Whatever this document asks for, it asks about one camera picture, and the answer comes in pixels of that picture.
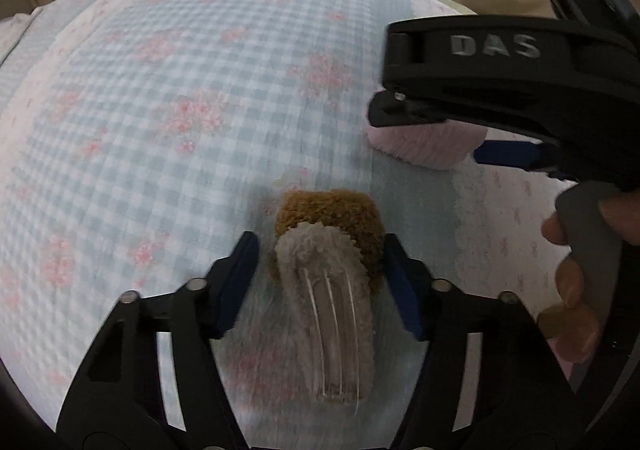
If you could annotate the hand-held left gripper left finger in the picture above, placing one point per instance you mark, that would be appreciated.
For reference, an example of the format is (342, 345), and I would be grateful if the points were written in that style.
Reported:
(235, 280)

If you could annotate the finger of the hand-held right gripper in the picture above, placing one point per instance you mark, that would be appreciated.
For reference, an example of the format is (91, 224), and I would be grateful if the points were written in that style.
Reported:
(510, 155)
(400, 111)

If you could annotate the beige fuzzy hair clip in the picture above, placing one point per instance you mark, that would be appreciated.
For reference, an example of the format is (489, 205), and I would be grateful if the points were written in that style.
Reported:
(310, 260)

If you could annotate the pink fluffy scrunchie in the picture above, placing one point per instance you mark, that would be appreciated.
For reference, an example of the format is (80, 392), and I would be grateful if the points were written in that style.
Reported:
(425, 147)

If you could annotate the checkered blue pink blanket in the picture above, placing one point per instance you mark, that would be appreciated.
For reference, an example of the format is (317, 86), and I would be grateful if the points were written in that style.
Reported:
(150, 130)

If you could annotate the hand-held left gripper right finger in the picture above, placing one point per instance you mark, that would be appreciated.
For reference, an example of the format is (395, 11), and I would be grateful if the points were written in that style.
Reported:
(407, 285)

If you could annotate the person's right hand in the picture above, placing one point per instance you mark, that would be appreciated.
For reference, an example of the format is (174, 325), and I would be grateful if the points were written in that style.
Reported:
(575, 310)

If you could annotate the brown fuzzy hair clip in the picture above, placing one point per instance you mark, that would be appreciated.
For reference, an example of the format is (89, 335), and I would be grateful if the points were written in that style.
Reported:
(325, 210)

